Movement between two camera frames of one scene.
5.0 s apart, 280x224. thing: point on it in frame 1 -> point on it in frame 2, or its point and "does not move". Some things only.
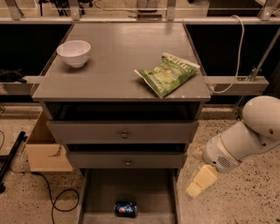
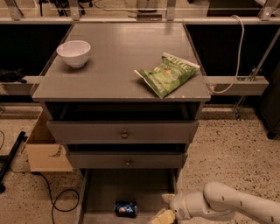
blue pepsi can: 125,208 does not move
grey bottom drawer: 154,190 does not move
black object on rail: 11,76 does not move
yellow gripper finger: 199,150 -> 167,197
